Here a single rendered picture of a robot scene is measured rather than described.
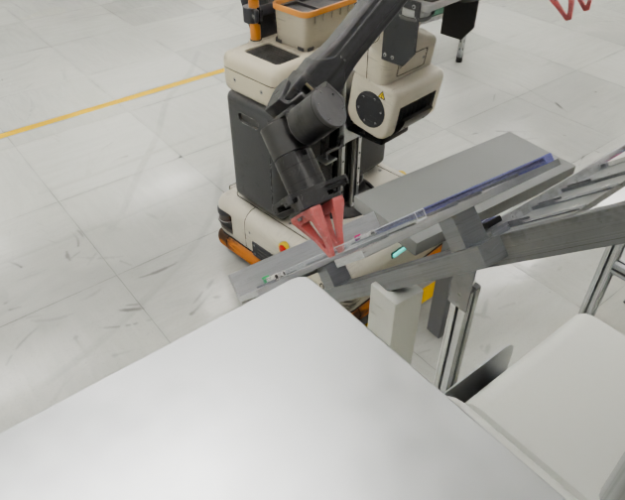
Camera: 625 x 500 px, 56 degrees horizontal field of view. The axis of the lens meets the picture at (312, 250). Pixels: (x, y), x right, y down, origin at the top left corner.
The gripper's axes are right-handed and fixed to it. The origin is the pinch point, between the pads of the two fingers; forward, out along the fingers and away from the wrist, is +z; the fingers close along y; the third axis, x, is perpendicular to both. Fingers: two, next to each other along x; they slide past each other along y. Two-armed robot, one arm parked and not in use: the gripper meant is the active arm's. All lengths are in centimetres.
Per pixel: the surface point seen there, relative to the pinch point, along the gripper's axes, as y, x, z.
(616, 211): 40.8, -12.3, 12.4
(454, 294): 35.4, 25.7, 18.6
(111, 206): 8, 182, -56
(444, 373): 36, 43, 37
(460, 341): 37, 33, 30
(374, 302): 7.8, 9.4, 10.4
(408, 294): 11.0, 4.3, 11.1
